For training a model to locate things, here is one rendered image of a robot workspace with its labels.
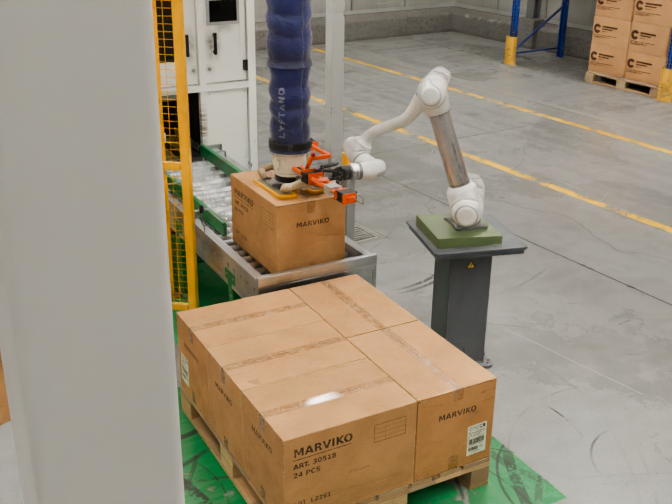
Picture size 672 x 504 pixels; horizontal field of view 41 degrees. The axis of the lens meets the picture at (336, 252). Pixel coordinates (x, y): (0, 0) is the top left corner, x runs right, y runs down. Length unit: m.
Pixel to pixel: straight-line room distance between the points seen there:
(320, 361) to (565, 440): 1.31
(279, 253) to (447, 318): 0.97
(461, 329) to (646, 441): 1.09
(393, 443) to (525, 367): 1.56
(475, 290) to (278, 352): 1.30
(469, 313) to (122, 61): 4.29
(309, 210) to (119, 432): 3.89
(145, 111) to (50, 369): 0.20
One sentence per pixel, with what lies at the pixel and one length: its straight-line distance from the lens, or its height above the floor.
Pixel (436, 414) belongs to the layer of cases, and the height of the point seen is 0.45.
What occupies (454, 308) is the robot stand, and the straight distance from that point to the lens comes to 4.80.
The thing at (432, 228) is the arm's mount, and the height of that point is 0.81.
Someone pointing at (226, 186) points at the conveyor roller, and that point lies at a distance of 6.06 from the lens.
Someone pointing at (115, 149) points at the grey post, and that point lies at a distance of 0.65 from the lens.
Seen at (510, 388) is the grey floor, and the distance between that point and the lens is 4.85.
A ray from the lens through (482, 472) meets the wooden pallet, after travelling 4.08.
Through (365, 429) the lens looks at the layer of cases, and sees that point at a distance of 3.56.
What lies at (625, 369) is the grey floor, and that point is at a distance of 5.19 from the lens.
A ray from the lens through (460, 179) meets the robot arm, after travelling 4.41.
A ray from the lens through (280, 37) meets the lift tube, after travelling 4.49.
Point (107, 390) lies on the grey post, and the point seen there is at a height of 2.11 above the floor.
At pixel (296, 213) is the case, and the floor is 0.89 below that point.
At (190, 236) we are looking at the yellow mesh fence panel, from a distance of 5.14.
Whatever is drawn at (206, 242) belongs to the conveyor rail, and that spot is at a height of 0.54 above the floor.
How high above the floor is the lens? 2.47
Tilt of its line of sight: 23 degrees down
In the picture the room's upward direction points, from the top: 1 degrees clockwise
